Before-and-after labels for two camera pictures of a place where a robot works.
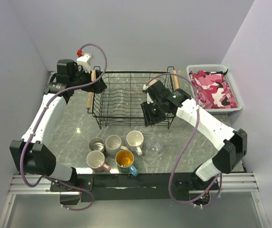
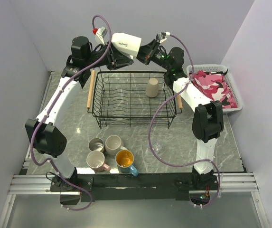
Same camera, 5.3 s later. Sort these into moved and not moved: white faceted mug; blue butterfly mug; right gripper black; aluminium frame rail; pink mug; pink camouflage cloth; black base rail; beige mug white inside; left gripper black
Moved: left gripper black; white faceted mug; right gripper black
Not moved: black base rail; aluminium frame rail; pink mug; pink camouflage cloth; blue butterfly mug; beige mug white inside
